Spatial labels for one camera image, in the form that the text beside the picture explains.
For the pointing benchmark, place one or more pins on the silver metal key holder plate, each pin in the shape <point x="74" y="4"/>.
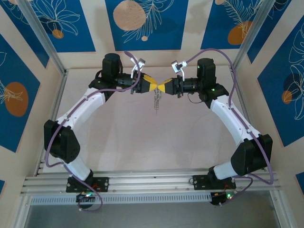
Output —
<point x="156" y="102"/>

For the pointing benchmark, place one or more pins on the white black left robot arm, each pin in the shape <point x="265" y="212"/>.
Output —
<point x="78" y="107"/>

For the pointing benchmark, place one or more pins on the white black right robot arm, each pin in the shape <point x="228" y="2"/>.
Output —
<point x="232" y="118"/>

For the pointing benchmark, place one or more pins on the black controller board box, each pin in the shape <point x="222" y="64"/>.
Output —
<point x="82" y="197"/>
<point x="217" y="199"/>

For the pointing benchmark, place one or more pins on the grey metal panel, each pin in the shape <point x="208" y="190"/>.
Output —
<point x="152" y="218"/>

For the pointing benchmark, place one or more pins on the aluminium side rail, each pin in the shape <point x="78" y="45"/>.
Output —
<point x="242" y="102"/>
<point x="59" y="95"/>

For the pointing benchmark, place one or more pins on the wide aluminium base rail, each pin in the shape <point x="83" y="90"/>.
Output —
<point x="152" y="183"/>

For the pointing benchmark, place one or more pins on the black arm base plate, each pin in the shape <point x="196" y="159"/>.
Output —
<point x="202" y="183"/>
<point x="102" y="184"/>

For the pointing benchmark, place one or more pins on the short aluminium frame post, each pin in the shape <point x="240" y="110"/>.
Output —
<point x="21" y="213"/>
<point x="281" y="211"/>

